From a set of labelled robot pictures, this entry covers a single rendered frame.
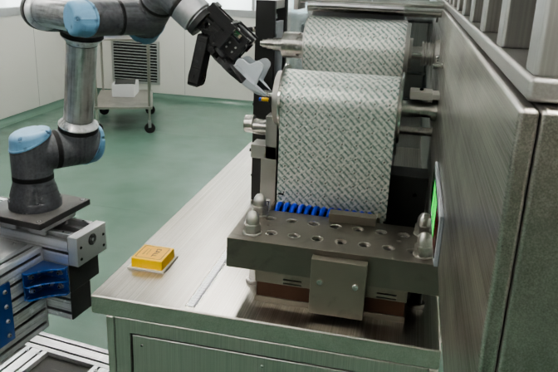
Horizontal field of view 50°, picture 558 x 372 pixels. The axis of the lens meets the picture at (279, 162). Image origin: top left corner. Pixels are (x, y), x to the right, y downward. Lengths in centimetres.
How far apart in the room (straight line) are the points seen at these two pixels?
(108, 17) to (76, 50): 45
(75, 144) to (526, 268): 159
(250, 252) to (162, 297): 20
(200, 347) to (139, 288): 17
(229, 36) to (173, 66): 613
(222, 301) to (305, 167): 32
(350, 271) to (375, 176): 24
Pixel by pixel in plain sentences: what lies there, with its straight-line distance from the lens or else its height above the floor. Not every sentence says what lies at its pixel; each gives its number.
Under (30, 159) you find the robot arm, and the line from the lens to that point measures 183.
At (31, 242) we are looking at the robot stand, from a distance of 191.
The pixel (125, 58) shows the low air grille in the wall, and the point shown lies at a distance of 761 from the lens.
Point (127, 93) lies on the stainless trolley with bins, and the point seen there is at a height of 30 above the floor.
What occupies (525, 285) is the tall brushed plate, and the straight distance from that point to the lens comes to 40.
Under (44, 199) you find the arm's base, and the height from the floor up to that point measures 86.
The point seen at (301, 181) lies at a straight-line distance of 127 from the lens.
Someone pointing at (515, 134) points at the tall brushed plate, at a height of 142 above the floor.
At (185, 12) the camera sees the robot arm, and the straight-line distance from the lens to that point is 128.
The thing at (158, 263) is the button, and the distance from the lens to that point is 129.
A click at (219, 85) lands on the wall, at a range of 721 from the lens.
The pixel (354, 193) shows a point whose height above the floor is 107.
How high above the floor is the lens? 150
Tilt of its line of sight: 17 degrees down
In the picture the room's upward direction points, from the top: 2 degrees clockwise
